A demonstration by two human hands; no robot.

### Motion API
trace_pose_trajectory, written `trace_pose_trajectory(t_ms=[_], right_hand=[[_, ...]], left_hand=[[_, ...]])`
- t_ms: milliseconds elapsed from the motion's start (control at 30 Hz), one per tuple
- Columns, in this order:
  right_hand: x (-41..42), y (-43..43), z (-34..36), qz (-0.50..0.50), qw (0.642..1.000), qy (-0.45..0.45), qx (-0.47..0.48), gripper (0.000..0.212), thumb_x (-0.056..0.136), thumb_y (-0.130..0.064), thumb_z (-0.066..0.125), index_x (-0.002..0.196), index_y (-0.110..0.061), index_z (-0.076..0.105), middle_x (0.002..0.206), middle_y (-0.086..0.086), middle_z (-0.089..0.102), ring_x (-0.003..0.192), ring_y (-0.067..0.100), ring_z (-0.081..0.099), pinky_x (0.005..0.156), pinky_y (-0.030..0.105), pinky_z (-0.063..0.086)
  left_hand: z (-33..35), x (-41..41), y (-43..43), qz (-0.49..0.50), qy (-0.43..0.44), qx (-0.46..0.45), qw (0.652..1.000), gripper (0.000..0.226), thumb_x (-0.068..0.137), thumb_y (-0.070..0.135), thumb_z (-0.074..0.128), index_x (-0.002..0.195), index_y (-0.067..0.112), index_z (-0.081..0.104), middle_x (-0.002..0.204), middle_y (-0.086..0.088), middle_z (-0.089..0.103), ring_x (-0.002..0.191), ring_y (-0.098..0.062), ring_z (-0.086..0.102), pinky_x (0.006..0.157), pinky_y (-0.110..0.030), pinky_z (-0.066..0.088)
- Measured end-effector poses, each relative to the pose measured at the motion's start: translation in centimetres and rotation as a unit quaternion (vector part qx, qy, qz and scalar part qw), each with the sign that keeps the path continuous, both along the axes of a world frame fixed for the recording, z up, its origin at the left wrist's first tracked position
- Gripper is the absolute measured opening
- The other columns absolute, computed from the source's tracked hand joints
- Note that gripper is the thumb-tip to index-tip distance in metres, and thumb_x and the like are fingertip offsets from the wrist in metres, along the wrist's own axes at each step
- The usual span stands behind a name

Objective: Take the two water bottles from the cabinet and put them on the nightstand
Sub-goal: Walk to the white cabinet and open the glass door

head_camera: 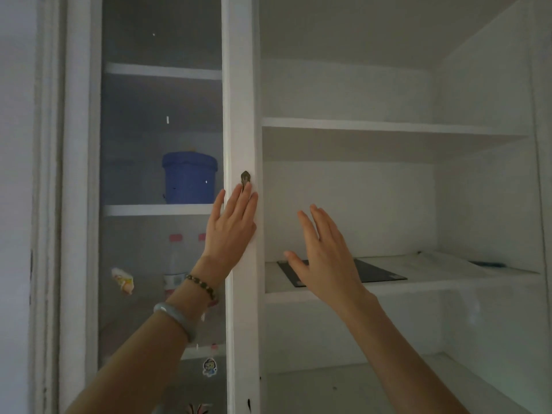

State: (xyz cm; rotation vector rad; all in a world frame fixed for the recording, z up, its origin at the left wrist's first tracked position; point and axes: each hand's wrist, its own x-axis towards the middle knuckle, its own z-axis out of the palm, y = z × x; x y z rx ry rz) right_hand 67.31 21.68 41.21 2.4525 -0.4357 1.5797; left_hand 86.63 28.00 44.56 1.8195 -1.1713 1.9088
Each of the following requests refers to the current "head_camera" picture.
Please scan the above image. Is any person's left hand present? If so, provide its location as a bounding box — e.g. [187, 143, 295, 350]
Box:
[200, 183, 259, 281]

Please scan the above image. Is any person's right hand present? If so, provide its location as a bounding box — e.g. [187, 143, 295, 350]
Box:
[283, 204, 379, 318]

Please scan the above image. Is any white framed glass cabinet door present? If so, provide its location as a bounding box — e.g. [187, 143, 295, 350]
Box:
[60, 0, 265, 414]

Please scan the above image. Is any person's left forearm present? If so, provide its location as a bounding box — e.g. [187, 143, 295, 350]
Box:
[65, 271, 226, 414]

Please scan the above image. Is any person's right forearm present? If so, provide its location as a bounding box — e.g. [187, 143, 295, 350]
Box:
[341, 293, 470, 414]

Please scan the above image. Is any blue plastic bucket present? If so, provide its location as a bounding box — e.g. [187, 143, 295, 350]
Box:
[162, 151, 219, 205]

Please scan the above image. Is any white cabinet shelf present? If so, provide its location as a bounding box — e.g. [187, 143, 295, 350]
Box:
[105, 62, 223, 81]
[105, 204, 217, 217]
[265, 352, 520, 414]
[260, 117, 532, 163]
[264, 252, 545, 305]

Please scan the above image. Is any black flat mat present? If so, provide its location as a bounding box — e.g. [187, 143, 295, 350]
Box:
[277, 258, 408, 288]

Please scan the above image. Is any clear bottle with pink cap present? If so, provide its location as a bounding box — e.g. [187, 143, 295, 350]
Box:
[162, 233, 188, 300]

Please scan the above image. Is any pale jade bangle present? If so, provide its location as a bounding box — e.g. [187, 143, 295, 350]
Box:
[154, 301, 200, 344]

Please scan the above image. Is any yellow and white sticker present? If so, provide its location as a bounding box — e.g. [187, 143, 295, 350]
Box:
[111, 267, 135, 296]

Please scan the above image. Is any dark beaded bracelet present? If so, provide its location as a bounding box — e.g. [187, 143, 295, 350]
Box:
[185, 274, 219, 303]

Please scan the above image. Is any white wall cabinet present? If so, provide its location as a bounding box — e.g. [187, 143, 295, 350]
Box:
[32, 0, 552, 414]

